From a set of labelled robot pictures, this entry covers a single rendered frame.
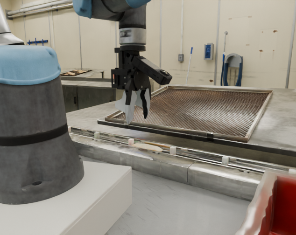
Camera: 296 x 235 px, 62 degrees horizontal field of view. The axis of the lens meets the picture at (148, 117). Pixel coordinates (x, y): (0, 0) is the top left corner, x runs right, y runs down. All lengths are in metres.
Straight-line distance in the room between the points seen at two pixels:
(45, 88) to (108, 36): 5.35
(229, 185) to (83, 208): 0.30
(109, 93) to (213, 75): 1.92
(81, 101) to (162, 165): 3.38
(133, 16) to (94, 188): 0.44
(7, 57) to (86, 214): 0.24
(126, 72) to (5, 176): 0.40
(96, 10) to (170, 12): 4.33
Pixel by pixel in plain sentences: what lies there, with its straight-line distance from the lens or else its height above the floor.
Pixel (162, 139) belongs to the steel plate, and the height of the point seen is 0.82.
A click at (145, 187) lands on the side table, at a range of 0.57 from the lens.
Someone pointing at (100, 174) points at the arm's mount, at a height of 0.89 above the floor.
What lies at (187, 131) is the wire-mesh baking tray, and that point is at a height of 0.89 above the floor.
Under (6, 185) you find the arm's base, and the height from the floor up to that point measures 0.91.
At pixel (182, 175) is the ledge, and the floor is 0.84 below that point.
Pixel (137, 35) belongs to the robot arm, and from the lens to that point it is 0.67.
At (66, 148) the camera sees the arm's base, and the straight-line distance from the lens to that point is 0.43.
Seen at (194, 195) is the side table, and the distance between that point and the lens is 0.55.
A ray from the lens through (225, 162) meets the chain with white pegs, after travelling 0.62.
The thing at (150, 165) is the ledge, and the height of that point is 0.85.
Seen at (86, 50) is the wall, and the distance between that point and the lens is 6.18.
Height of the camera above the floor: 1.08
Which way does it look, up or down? 12 degrees down
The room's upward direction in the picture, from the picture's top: straight up
